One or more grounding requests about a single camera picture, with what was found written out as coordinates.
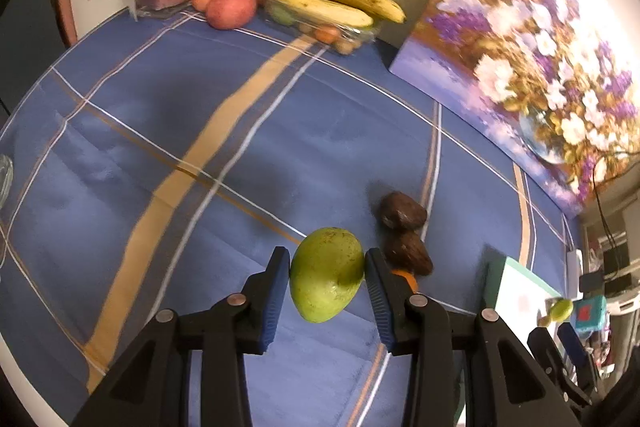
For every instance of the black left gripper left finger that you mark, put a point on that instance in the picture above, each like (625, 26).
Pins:
(148, 385)

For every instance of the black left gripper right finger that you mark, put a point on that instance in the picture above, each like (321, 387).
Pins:
(504, 385)

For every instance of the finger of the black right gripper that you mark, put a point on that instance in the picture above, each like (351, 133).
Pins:
(548, 356)
(586, 370)

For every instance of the small green fruit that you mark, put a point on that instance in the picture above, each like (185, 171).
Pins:
(561, 310)

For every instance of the small brown kiwi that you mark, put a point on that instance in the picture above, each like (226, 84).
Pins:
(544, 321)

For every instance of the small orange tangerine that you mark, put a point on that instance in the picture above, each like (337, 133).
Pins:
(409, 278)

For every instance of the white tray green rim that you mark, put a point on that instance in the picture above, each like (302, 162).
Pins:
(518, 296)

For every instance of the teal toy box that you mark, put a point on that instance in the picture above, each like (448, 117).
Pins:
(590, 314)

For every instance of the white power strip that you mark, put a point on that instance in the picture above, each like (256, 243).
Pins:
(573, 272)

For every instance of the black power adapter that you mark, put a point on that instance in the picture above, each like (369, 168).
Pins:
(617, 273)

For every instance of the blue plaid tablecloth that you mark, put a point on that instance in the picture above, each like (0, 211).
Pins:
(158, 163)

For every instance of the clear plastic fruit container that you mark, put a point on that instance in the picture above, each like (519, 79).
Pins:
(343, 39)

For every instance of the floral canvas painting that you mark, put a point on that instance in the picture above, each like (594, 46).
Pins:
(547, 81)

